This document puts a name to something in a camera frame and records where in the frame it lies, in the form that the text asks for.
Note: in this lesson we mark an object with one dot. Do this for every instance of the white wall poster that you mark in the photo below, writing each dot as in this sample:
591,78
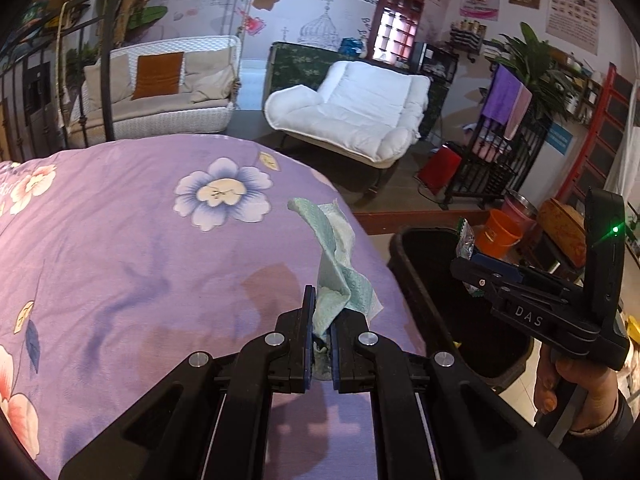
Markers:
572,5

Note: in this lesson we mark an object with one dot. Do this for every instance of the pink basin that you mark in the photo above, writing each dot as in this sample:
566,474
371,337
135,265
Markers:
520,212

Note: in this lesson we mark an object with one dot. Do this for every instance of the purple floral blanket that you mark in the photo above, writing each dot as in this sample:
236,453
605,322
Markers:
125,260

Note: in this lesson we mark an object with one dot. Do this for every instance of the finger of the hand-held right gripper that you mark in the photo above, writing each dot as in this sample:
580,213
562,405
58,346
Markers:
470,272
500,265

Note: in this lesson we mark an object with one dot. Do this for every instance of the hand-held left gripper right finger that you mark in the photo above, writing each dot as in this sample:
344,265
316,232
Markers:
336,355

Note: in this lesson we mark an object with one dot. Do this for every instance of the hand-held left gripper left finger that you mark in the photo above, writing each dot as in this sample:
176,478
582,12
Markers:
307,350

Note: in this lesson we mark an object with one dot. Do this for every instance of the red heater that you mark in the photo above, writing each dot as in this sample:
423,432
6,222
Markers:
440,170

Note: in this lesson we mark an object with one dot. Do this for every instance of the green snack wrapper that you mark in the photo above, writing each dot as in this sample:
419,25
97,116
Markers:
466,242

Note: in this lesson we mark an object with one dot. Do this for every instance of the hanging dried plant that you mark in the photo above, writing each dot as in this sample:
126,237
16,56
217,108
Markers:
132,15

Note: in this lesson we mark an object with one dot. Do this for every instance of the person's right hand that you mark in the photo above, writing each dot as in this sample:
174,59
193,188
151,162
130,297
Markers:
592,395

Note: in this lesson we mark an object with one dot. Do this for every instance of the white hanging cloth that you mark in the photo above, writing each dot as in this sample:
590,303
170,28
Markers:
627,160

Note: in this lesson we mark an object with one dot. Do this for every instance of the black display box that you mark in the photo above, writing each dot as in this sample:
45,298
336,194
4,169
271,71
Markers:
440,62

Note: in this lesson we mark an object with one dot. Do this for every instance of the blue wall sign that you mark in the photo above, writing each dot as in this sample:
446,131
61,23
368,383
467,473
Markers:
560,137

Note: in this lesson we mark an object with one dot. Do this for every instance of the green potted plant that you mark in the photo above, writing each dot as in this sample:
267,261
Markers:
545,75

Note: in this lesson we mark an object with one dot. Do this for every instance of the red ladder shelf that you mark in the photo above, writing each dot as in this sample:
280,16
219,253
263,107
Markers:
610,125

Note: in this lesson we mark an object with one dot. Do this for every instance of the person's right forearm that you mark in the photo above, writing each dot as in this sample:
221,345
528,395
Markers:
615,440

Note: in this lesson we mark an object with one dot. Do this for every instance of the red phone booth cabinet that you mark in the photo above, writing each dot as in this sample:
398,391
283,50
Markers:
395,30

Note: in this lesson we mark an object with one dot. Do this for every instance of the black metal rack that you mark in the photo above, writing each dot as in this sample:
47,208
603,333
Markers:
480,180

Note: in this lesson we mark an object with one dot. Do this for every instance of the green paper towel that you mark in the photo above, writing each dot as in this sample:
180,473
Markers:
340,285

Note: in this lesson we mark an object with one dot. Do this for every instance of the brown pillow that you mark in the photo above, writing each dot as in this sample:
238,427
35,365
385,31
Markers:
157,75

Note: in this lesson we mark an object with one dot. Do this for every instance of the black iron bed frame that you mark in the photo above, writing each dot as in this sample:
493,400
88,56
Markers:
106,110

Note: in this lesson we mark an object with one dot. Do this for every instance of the orange bucket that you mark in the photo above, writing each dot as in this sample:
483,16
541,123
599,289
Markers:
497,235

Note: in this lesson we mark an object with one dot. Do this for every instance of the green patterned cabinet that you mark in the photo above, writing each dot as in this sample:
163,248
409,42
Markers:
295,65

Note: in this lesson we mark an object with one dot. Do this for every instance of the pink towel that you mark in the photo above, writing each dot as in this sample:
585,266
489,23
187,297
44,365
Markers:
517,110

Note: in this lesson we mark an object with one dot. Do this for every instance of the purple towel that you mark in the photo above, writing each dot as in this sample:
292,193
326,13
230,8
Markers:
502,95

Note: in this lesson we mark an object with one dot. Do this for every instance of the blue plastic bag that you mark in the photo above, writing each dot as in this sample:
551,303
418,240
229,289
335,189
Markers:
354,46

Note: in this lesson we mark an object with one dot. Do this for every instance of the black trash bin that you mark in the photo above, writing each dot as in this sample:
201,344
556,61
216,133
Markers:
425,260

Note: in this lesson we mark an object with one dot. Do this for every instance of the white wicker swing sofa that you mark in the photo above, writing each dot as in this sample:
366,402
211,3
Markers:
165,120

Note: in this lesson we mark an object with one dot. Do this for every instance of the white cushioned rocking chair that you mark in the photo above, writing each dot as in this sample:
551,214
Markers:
360,100

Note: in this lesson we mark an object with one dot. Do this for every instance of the black drawer organizer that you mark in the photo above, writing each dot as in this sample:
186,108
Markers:
467,40

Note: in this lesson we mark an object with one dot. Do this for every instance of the wooden wall shelf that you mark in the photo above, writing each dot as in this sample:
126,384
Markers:
585,90

